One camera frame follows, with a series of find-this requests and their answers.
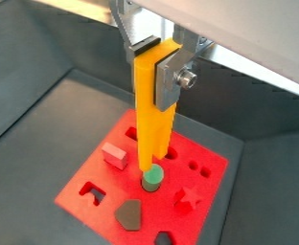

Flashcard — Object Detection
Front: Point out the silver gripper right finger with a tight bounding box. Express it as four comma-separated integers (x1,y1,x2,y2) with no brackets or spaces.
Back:
155,26,214,111

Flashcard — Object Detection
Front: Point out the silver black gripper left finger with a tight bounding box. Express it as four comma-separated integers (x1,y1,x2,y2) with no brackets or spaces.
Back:
108,0,173,63

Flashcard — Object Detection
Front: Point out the yellow two-prong object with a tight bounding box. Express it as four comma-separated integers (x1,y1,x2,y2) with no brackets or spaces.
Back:
135,38,180,171

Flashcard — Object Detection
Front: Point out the red square peg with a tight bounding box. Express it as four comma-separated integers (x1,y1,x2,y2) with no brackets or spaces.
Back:
101,143,128,170

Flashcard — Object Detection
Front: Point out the red foam shape board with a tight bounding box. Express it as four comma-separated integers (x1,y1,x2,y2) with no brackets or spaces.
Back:
54,109,227,245

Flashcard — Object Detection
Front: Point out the green cylinder peg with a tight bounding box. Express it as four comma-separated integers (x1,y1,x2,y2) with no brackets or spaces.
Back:
141,164,164,192

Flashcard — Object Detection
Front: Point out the red star peg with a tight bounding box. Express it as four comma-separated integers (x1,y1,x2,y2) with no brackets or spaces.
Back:
173,187,202,214

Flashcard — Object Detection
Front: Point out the brown pentagon peg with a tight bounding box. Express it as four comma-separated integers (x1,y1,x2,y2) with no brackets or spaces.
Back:
115,199,141,232

